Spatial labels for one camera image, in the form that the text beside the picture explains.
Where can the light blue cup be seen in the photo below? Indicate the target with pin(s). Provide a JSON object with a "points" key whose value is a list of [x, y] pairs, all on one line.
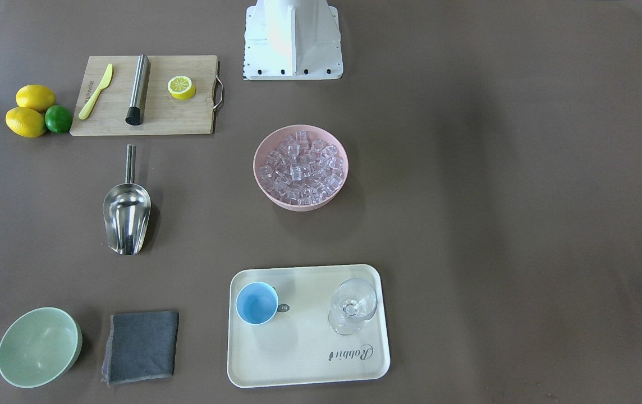
{"points": [[257, 303]]}

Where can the bamboo cutting board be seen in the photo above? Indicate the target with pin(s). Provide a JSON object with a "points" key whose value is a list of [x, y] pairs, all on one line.
{"points": [[162, 113]]}

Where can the yellow plastic knife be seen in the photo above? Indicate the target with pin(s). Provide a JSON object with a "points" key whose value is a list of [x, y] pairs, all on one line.
{"points": [[86, 111]]}

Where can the steel muddler black tip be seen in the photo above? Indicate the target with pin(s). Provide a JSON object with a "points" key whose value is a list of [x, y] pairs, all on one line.
{"points": [[135, 112]]}

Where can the pink bowl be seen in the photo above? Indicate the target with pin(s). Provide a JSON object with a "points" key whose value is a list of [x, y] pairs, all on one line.
{"points": [[267, 193]]}

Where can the grey folded cloth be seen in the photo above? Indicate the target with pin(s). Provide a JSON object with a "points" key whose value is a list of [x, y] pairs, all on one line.
{"points": [[140, 346]]}

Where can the clear wine glass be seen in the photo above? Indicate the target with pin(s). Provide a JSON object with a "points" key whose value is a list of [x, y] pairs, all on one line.
{"points": [[353, 305]]}

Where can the yellow lemon lower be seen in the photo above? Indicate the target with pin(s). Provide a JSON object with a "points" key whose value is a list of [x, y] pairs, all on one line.
{"points": [[25, 122]]}

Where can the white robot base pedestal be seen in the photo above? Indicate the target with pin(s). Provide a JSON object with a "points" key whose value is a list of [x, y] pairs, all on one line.
{"points": [[292, 40]]}

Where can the stainless steel ice scoop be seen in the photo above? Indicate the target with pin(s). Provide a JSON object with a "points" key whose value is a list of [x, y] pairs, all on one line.
{"points": [[126, 211]]}

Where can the green lime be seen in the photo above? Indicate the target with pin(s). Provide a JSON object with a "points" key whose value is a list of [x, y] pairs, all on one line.
{"points": [[58, 119]]}

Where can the yellow lemon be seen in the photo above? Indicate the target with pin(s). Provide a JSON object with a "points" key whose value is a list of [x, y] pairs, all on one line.
{"points": [[25, 122], [37, 97]]}

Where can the yellow lemon upper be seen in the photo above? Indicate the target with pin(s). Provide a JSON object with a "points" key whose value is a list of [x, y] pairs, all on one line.
{"points": [[37, 97]]}

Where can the clear ice cubes pile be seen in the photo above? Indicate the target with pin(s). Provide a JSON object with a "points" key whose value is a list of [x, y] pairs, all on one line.
{"points": [[301, 168]]}

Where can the cream serving tray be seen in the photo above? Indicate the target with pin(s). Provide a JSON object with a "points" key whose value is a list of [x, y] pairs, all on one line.
{"points": [[298, 346]]}

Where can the half lemon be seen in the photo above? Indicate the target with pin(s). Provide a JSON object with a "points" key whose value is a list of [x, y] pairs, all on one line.
{"points": [[181, 87]]}

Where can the pale green bowl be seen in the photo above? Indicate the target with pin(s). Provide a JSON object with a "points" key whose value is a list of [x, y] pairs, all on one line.
{"points": [[39, 347]]}

